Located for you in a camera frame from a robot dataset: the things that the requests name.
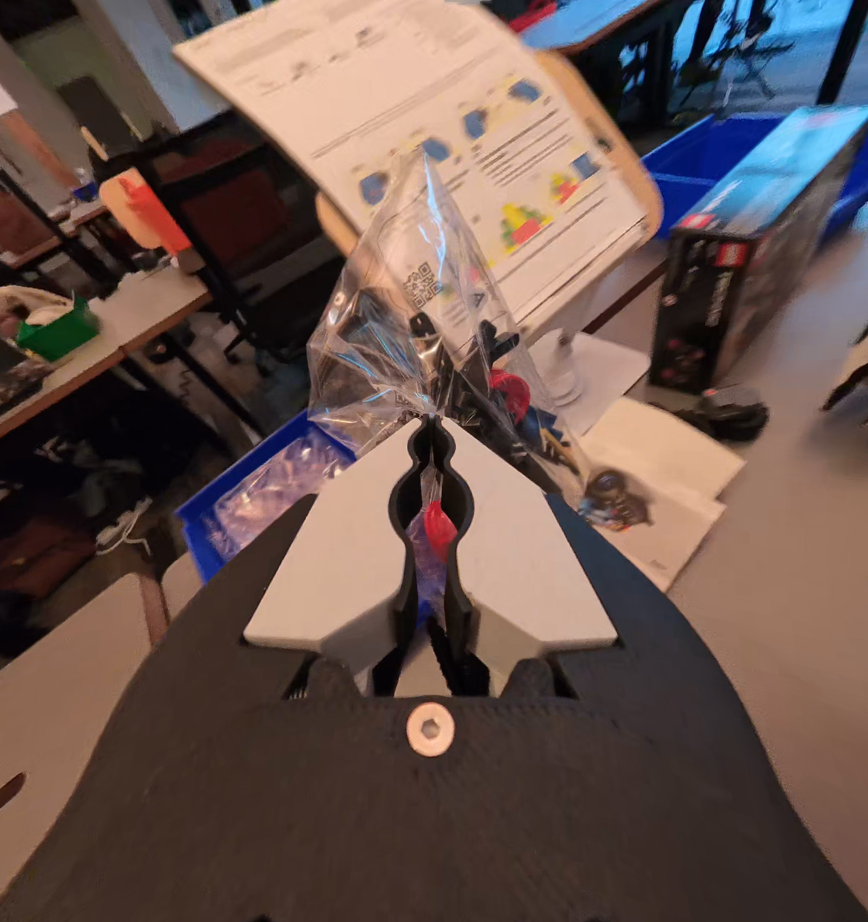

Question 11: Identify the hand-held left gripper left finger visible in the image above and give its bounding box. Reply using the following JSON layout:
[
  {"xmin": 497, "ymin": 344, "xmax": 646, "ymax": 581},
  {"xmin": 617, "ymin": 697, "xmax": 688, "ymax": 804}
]
[{"xmin": 243, "ymin": 416, "xmax": 435, "ymax": 696}]

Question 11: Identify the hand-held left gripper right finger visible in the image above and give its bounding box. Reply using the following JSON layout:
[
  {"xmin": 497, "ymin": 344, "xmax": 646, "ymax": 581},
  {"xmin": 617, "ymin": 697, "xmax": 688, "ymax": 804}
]
[{"xmin": 433, "ymin": 416, "xmax": 620, "ymax": 697}]

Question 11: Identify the toy truck instruction booklet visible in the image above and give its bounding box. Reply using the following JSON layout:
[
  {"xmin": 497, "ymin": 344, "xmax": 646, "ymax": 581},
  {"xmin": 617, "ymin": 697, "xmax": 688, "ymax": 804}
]
[{"xmin": 579, "ymin": 467, "xmax": 728, "ymax": 594}]

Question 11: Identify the dark toy truck box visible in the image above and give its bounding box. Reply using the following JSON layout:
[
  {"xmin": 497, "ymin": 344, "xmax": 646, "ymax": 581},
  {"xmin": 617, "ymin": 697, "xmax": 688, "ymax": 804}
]
[{"xmin": 649, "ymin": 103, "xmax": 868, "ymax": 396}]

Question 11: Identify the clear bag of toy pieces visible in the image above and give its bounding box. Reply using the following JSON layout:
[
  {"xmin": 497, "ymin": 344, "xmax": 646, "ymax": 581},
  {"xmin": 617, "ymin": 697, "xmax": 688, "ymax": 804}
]
[{"xmin": 306, "ymin": 147, "xmax": 592, "ymax": 628}]

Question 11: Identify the grey desk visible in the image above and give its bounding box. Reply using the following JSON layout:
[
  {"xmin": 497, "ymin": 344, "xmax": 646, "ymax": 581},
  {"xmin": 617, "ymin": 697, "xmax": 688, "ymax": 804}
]
[{"xmin": 0, "ymin": 180, "xmax": 868, "ymax": 922}]

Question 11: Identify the background desk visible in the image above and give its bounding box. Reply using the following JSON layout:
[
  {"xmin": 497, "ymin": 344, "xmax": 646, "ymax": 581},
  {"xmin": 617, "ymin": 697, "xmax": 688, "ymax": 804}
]
[{"xmin": 0, "ymin": 267, "xmax": 213, "ymax": 456}]

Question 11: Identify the black toy tyre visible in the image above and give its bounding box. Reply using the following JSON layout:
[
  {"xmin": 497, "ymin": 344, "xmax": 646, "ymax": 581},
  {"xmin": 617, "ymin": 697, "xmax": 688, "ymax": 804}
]
[{"xmin": 675, "ymin": 384, "xmax": 771, "ymax": 442}]

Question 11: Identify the green storage bin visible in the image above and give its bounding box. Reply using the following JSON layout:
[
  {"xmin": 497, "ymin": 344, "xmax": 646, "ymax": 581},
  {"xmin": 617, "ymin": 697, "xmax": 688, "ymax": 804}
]
[{"xmin": 15, "ymin": 295, "xmax": 101, "ymax": 363}]

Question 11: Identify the black chair with red back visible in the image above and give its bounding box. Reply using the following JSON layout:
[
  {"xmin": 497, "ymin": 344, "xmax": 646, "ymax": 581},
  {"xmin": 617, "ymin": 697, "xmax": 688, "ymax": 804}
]
[{"xmin": 139, "ymin": 137, "xmax": 349, "ymax": 361}]

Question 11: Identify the orange and black chair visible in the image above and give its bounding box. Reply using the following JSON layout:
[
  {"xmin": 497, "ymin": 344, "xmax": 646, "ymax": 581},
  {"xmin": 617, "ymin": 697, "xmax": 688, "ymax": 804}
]
[{"xmin": 99, "ymin": 167, "xmax": 206, "ymax": 273}]

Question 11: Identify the printed instruction sheet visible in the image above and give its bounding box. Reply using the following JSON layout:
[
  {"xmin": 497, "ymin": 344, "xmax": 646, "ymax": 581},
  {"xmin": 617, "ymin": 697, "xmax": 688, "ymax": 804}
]
[{"xmin": 173, "ymin": 0, "xmax": 651, "ymax": 314}]

